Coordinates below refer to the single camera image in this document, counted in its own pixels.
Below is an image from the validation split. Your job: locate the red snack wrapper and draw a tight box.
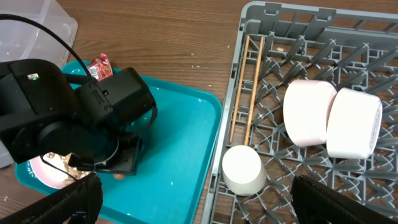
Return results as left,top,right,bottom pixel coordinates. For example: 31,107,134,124
88,53,113,81

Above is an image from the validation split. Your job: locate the teal serving tray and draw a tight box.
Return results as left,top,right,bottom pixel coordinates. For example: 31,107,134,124
14,59,223,224

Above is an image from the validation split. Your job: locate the clear plastic storage bin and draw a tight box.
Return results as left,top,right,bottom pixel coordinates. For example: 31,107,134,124
1,1,81,167

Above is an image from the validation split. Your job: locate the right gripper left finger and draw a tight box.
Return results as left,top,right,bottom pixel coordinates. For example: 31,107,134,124
1,173,103,224

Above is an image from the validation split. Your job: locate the orange carrot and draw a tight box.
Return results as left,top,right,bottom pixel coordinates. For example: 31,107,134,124
113,174,125,180

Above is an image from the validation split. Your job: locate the white cup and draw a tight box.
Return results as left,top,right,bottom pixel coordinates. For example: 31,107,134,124
221,145,266,196

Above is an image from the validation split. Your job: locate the pink-rimmed white bowl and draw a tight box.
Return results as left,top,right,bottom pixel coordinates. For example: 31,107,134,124
283,80,337,147

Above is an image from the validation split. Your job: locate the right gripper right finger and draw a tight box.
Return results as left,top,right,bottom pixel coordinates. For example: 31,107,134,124
290,175,397,224

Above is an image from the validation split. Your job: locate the white plate with peanut shells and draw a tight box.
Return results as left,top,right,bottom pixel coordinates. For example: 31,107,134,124
28,152,90,189

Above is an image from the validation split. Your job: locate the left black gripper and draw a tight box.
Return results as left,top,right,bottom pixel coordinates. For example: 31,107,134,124
68,138,143,175

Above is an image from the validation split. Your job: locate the wooden chopstick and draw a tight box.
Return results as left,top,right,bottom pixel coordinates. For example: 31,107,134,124
229,35,250,143
244,36,264,146

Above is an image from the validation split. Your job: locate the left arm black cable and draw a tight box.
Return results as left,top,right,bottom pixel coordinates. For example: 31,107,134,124
0,14,94,82

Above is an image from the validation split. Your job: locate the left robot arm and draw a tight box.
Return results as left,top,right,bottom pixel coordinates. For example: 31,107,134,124
1,59,157,175

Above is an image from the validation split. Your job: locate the grey dishwasher rack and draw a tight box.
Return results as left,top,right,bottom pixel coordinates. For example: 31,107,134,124
201,1,397,223

